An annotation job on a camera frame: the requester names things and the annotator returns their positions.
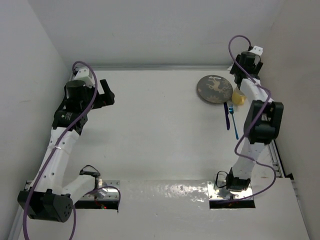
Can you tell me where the yellow cup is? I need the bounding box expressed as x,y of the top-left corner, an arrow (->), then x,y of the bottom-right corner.
231,87 -> 247,106

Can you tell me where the dark reindeer plate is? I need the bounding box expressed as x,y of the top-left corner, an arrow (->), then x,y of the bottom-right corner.
196,75 -> 234,104

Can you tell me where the blue plastic fork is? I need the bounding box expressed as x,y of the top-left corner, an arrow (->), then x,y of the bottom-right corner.
229,103 -> 239,140

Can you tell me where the purple plastic knife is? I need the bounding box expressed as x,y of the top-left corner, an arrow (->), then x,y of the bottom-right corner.
223,102 -> 230,131

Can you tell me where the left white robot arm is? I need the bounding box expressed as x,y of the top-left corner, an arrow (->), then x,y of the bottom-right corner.
17,79 -> 115,223

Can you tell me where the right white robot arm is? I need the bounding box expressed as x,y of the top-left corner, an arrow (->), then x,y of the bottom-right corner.
215,50 -> 284,192

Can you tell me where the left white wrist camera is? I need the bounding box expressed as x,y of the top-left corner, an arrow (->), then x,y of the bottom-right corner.
73,67 -> 95,88

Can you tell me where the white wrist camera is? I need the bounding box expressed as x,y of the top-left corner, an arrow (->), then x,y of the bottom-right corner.
249,45 -> 263,56
73,67 -> 95,88

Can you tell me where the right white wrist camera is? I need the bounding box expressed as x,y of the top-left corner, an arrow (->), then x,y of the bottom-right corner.
249,45 -> 263,56

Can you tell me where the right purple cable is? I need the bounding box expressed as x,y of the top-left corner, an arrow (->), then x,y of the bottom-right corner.
228,34 -> 277,201

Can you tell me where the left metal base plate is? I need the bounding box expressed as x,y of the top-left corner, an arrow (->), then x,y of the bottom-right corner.
80,180 -> 121,201

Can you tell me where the metal base plate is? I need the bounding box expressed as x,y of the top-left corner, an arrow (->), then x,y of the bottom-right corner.
80,180 -> 121,201
207,180 -> 254,201

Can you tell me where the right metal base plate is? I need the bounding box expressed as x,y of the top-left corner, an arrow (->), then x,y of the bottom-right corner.
207,180 -> 254,201

